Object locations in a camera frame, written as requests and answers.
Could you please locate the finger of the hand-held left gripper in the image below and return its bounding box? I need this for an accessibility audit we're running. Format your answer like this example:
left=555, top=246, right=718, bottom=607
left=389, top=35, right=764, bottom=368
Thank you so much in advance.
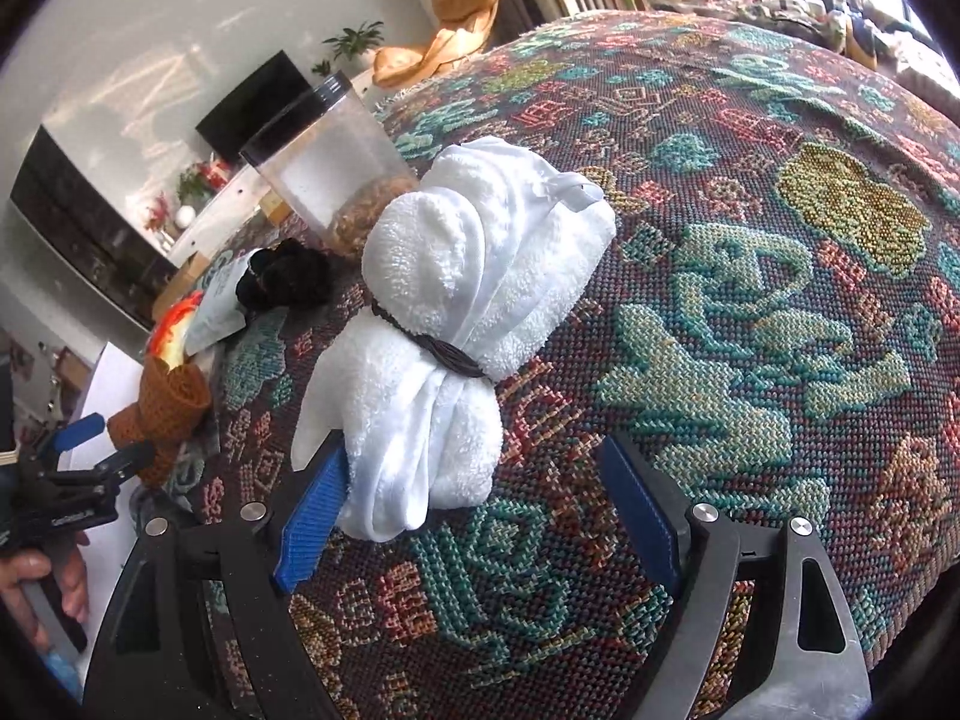
left=56, top=439, right=158, bottom=497
left=34, top=412, right=106, bottom=475

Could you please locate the orange lounge chair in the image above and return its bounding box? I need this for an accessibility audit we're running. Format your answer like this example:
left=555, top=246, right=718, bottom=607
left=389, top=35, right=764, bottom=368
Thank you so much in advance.
left=373, top=0, right=502, bottom=87

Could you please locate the person's left hand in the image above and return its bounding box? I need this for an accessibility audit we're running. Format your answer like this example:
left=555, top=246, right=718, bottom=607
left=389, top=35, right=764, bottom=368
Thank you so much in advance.
left=0, top=529, right=91, bottom=653

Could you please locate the patterned woven blanket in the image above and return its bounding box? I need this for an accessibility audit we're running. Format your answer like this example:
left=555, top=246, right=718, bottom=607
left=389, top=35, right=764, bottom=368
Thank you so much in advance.
left=161, top=9, right=960, bottom=720

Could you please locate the white teal pouch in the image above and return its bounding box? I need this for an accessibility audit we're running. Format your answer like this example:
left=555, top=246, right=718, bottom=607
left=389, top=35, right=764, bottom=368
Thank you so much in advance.
left=180, top=251, right=260, bottom=353

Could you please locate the brown knitted cone toy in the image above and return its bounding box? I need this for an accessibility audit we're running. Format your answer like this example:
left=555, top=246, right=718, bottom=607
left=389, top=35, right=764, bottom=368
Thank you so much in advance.
left=107, top=355, right=213, bottom=487

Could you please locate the green plant with red decor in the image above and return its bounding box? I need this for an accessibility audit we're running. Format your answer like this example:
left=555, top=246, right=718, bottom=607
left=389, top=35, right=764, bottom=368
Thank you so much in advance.
left=176, top=157, right=233, bottom=207

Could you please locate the white towel bundle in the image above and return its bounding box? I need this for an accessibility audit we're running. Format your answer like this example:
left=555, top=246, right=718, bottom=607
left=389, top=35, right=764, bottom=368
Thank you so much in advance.
left=291, top=136, right=617, bottom=542

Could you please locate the blue plastic bag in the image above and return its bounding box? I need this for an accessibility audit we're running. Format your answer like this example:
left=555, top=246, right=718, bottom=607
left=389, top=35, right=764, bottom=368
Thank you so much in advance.
left=37, top=649, right=83, bottom=698

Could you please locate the dark display cabinet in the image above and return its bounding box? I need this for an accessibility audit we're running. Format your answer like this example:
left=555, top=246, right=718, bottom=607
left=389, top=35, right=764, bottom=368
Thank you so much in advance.
left=9, top=126, right=181, bottom=331

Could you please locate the black velvet cloth bundle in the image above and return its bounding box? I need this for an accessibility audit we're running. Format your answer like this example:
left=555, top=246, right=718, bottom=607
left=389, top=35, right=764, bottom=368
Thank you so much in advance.
left=236, top=238, right=338, bottom=312

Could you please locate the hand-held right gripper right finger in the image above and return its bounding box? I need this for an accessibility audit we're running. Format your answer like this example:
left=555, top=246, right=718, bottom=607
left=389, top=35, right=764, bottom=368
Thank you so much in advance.
left=598, top=431, right=875, bottom=720

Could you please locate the dark elastic band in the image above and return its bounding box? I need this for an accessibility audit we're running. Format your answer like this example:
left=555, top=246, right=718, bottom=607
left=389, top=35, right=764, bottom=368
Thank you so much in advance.
left=369, top=300, right=500, bottom=383

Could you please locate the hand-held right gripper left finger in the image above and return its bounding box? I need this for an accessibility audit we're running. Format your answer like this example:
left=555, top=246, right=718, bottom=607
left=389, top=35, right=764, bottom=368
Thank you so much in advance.
left=82, top=452, right=353, bottom=720

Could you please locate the green potted plant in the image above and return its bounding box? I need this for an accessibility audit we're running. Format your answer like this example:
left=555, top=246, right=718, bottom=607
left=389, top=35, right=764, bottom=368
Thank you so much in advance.
left=322, top=21, right=385, bottom=70

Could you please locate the black flat television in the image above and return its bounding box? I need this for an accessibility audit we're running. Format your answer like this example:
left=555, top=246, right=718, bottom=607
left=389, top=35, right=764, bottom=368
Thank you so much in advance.
left=196, top=50, right=314, bottom=164

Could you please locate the pile of assorted household clutter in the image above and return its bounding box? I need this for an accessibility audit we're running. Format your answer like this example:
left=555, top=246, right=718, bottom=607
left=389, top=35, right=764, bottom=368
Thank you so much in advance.
left=637, top=0, right=938, bottom=68

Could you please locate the cardboard box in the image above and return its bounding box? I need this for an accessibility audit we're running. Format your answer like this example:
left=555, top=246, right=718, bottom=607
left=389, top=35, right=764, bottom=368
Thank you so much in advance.
left=152, top=251, right=215, bottom=320

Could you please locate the white storage box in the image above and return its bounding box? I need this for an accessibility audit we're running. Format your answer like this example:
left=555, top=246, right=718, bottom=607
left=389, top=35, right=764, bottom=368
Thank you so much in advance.
left=71, top=341, right=162, bottom=593

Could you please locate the clear plastic jar black lid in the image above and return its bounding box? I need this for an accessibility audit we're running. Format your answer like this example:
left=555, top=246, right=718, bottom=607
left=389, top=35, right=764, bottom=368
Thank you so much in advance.
left=238, top=71, right=421, bottom=260

